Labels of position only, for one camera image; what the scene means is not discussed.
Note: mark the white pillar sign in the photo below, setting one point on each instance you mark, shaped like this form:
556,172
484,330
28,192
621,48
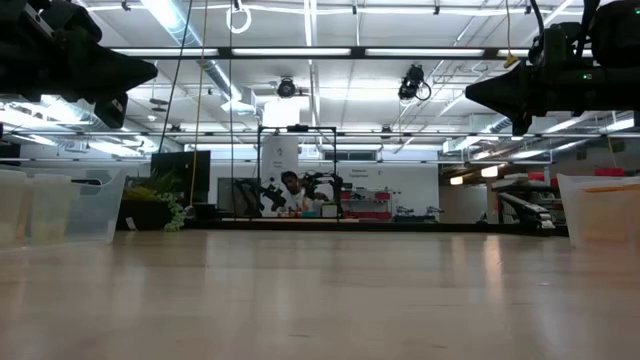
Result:
280,155

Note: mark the silver ventilation duct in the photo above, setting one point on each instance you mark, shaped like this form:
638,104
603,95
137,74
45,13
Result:
215,75

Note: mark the red storage shelves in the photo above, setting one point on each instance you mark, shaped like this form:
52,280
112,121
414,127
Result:
382,197

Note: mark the black monitor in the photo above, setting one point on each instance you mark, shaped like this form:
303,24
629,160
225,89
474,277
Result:
185,175

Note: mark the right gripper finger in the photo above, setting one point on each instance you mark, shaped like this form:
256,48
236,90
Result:
505,92

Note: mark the black ceiling camera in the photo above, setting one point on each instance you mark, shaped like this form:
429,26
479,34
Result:
286,87
412,82

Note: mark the black background rig frame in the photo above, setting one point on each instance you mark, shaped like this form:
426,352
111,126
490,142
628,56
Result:
297,129

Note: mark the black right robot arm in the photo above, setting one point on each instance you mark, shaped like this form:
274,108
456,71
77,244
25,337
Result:
620,35

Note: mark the grey black machine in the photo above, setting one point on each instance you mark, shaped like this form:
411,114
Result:
525,210

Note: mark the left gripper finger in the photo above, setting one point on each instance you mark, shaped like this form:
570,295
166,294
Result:
110,72

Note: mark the black metal table frame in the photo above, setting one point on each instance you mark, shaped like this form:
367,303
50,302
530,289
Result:
425,226

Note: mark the black background robot arm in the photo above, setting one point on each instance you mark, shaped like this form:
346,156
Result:
322,185
262,192

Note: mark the red container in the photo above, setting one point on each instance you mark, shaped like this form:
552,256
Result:
536,176
609,171

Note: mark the potted green plant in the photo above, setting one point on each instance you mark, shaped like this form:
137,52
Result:
172,210

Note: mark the yellow hanging hook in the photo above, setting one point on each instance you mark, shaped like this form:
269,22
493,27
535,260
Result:
510,61

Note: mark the black crossbar with light strips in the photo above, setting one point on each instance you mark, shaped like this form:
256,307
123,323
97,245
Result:
225,52

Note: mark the person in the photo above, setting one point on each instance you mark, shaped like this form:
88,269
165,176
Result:
300,200

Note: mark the clear plastic bin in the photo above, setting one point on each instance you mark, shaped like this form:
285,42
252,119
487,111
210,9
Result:
100,215
600,220

